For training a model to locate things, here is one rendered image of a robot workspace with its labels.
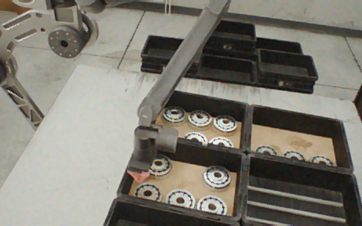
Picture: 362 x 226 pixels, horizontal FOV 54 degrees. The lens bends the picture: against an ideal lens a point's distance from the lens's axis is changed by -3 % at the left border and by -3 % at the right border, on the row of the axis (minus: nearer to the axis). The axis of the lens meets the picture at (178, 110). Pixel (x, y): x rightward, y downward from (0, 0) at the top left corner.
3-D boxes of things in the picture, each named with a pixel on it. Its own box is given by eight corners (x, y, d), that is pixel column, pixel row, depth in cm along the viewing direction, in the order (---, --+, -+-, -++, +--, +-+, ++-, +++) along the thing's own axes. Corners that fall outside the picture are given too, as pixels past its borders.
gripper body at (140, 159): (157, 149, 115) (158, 133, 110) (148, 173, 108) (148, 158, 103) (137, 144, 116) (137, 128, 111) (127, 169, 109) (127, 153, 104)
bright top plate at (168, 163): (142, 173, 130) (142, 172, 130) (147, 153, 138) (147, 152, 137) (170, 176, 130) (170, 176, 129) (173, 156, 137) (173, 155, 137)
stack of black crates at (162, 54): (139, 107, 270) (140, 55, 241) (147, 84, 293) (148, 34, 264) (192, 114, 268) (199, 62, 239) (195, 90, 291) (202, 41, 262)
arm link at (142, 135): (137, 120, 105) (131, 134, 101) (159, 125, 105) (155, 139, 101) (136, 136, 110) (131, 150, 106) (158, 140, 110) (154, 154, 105)
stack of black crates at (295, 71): (246, 121, 266) (259, 70, 237) (246, 96, 289) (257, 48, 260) (300, 128, 264) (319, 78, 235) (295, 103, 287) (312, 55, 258)
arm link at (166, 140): (145, 105, 110) (140, 105, 101) (182, 111, 109) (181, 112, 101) (138, 143, 110) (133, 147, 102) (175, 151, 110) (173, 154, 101)
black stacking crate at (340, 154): (240, 173, 139) (246, 153, 132) (245, 124, 162) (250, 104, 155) (342, 192, 135) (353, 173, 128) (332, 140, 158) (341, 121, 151)
